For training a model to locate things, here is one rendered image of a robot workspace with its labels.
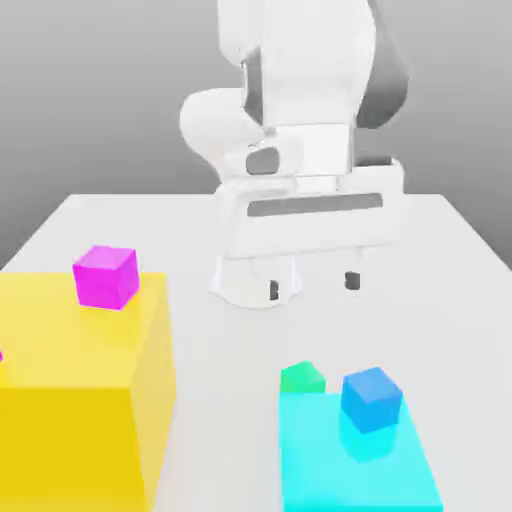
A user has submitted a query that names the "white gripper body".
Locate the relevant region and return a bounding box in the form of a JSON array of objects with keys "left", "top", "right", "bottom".
[{"left": 217, "top": 158, "right": 406, "bottom": 260}]

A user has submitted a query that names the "small green cube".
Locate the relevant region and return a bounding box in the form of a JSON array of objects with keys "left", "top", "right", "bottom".
[{"left": 279, "top": 359, "right": 327, "bottom": 395}]

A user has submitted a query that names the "small blue cube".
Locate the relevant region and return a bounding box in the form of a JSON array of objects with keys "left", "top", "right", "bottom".
[{"left": 340, "top": 365, "right": 404, "bottom": 436}]

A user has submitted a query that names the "small cyan cube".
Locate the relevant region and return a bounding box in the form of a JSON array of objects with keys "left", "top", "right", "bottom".
[{"left": 338, "top": 408, "right": 397, "bottom": 464}]

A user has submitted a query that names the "small magenta cube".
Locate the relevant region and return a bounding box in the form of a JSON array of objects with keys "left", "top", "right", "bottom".
[{"left": 72, "top": 244, "right": 140, "bottom": 312}]

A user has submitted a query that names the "large cyan box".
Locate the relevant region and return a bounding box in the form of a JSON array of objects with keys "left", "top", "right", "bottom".
[{"left": 278, "top": 389, "right": 445, "bottom": 512}]

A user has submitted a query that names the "large yellow box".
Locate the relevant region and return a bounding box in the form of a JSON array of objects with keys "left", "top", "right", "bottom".
[{"left": 0, "top": 271, "right": 177, "bottom": 512}]

